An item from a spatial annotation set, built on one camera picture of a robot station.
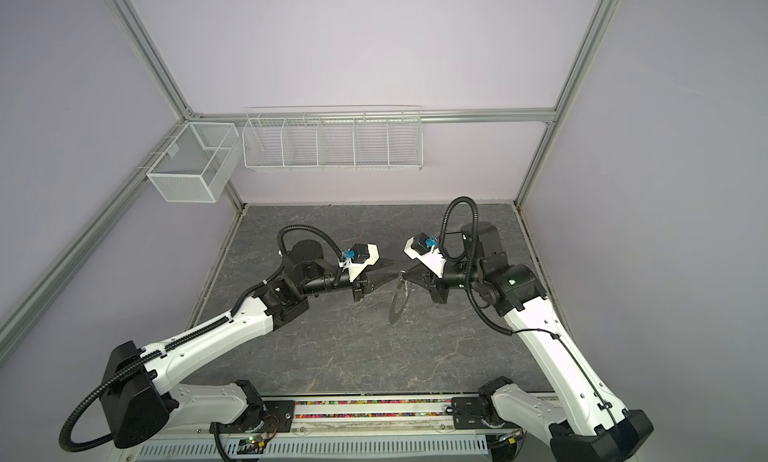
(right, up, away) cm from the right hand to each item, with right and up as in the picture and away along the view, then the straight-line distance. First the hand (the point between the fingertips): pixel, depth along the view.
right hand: (408, 275), depth 66 cm
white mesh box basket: (-70, +31, +31) cm, 82 cm away
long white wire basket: (-24, +42, +33) cm, 58 cm away
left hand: (-3, +1, -1) cm, 4 cm away
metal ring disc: (-1, -3, -1) cm, 3 cm away
